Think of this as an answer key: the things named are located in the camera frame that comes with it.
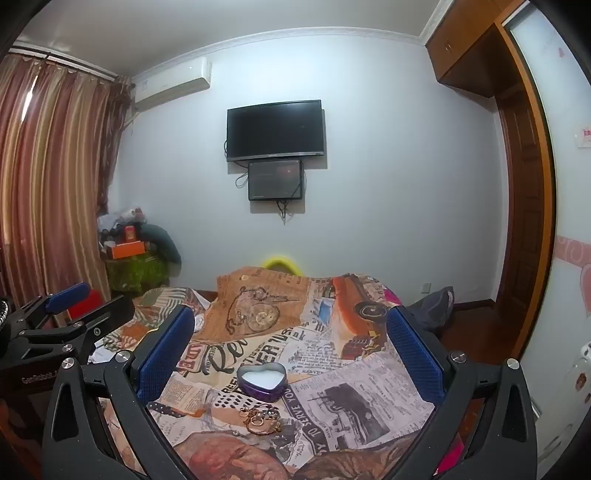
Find orange box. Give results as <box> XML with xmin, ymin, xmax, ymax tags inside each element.
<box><xmin>106</xmin><ymin>240</ymin><xmax>147</xmax><ymax>260</ymax></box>

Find newspaper print blanket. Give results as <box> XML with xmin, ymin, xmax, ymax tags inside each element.
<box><xmin>92</xmin><ymin>272</ymin><xmax>437</xmax><ymax>480</ymax></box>

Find red square box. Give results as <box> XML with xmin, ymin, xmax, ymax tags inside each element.
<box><xmin>68</xmin><ymin>290</ymin><xmax>112</xmax><ymax>320</ymax></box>

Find yellow plastic ring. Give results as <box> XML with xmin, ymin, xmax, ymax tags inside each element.
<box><xmin>263</xmin><ymin>254</ymin><xmax>304</xmax><ymax>276</ymax></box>

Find pink cloth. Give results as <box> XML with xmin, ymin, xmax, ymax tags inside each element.
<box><xmin>440</xmin><ymin>435</ymin><xmax>466</xmax><ymax>475</ymax></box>

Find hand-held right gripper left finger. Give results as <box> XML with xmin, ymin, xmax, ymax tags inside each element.
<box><xmin>41</xmin><ymin>305</ymin><xmax>199</xmax><ymax>480</ymax></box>

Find white crumpled paper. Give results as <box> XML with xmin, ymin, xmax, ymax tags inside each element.
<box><xmin>191</xmin><ymin>299</ymin><xmax>214</xmax><ymax>326</ymax></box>

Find white wall air conditioner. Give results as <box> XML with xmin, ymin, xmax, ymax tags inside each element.
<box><xmin>134</xmin><ymin>58</ymin><xmax>213</xmax><ymax>112</ymax></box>

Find green cloth covered table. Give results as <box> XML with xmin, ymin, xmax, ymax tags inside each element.
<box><xmin>104</xmin><ymin>256</ymin><xmax>170</xmax><ymax>297</ymax></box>

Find black wall television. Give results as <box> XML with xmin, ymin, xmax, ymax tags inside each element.
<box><xmin>226</xmin><ymin>100</ymin><xmax>327</xmax><ymax>162</ymax></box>

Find striped brown curtain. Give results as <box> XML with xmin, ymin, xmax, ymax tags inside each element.
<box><xmin>0</xmin><ymin>50</ymin><xmax>136</xmax><ymax>319</ymax></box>

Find dark grey bag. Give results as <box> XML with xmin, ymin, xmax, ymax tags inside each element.
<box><xmin>410</xmin><ymin>286</ymin><xmax>456</xmax><ymax>334</ymax></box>

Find white sliding wardrobe door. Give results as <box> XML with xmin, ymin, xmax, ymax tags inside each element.
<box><xmin>503</xmin><ymin>4</ymin><xmax>591</xmax><ymax>467</ymax></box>

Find brown wooden door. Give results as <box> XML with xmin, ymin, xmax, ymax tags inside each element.
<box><xmin>495</xmin><ymin>90</ymin><xmax>542</xmax><ymax>326</ymax></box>

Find white plastic bags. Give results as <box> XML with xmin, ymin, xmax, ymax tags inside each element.
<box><xmin>96</xmin><ymin>205</ymin><xmax>147</xmax><ymax>241</ymax></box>

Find small black wall monitor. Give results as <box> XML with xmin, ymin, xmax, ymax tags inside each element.
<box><xmin>248</xmin><ymin>159</ymin><xmax>304</xmax><ymax>202</ymax></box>

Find wooden overhead cabinet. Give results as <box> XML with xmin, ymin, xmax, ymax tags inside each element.
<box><xmin>425</xmin><ymin>0</ymin><xmax>528</xmax><ymax>99</ymax></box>

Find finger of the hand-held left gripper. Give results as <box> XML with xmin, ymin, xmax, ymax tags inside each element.
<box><xmin>7</xmin><ymin>282</ymin><xmax>92</xmax><ymax>330</ymax></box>
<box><xmin>18</xmin><ymin>295</ymin><xmax>136</xmax><ymax>354</ymax></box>

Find purple heart-shaped tin box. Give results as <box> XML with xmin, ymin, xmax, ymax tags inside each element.
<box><xmin>237</xmin><ymin>362</ymin><xmax>288</xmax><ymax>402</ymax></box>

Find black studded hair clip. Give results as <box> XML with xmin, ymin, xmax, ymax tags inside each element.
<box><xmin>148</xmin><ymin>401</ymin><xmax>186</xmax><ymax>419</ymax></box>

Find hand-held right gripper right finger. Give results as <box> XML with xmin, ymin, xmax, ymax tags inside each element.
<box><xmin>387</xmin><ymin>305</ymin><xmax>539</xmax><ymax>480</ymax></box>

